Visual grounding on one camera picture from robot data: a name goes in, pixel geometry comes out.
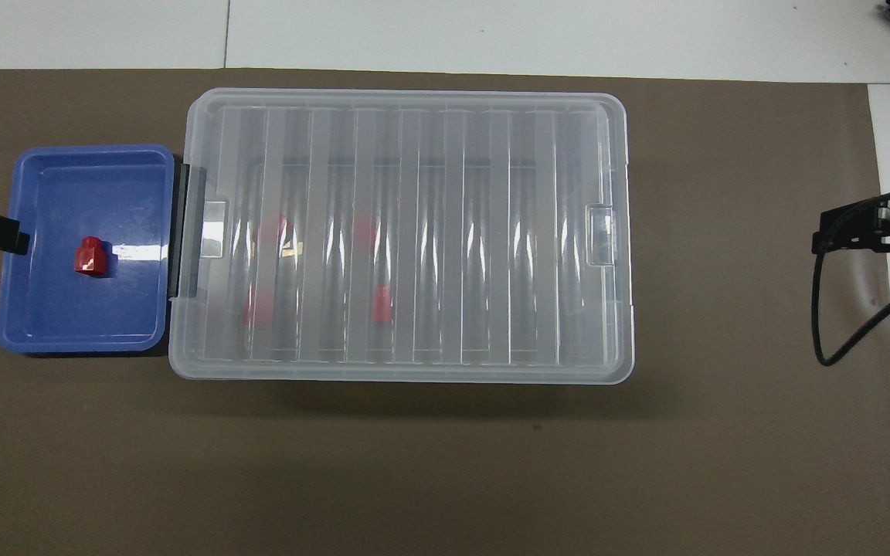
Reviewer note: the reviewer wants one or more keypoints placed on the clear plastic storage box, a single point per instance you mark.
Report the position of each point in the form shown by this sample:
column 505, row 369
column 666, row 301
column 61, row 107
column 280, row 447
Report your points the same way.
column 484, row 255

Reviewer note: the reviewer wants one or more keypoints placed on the red block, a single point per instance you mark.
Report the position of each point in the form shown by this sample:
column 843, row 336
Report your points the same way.
column 91, row 257
column 256, row 310
column 270, row 229

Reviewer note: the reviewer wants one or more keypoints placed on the blue plastic tray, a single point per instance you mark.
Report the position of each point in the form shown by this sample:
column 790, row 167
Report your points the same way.
column 82, row 316

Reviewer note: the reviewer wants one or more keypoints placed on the clear ribbed plastic lid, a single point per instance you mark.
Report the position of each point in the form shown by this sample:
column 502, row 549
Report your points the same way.
column 445, row 123

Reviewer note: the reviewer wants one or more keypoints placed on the brown paper table mat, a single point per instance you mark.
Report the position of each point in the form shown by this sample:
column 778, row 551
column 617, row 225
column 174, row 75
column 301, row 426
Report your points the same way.
column 445, row 463

